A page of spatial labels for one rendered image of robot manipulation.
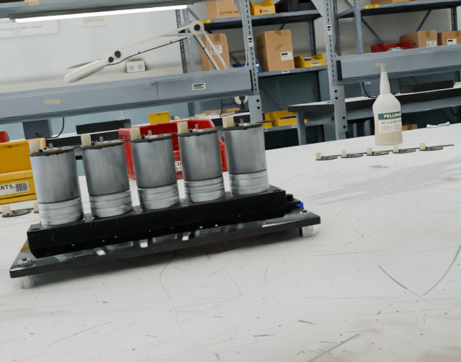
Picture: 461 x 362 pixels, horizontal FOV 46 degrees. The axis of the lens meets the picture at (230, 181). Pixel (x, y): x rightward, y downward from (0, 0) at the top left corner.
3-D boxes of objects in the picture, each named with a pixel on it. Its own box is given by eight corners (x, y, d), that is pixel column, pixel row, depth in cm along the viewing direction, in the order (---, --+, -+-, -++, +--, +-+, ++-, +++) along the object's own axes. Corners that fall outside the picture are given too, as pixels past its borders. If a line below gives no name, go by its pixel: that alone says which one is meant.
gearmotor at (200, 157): (231, 212, 32) (221, 127, 32) (191, 220, 32) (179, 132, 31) (222, 206, 35) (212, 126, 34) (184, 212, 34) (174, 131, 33)
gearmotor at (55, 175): (87, 237, 31) (72, 146, 30) (42, 244, 30) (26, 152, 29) (87, 228, 33) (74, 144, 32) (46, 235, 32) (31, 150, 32)
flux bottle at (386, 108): (391, 145, 67) (385, 62, 65) (370, 145, 70) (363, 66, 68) (408, 141, 69) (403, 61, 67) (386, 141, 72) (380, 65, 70)
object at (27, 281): (280, 213, 36) (278, 196, 36) (323, 236, 29) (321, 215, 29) (29, 256, 33) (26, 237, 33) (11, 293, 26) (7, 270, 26)
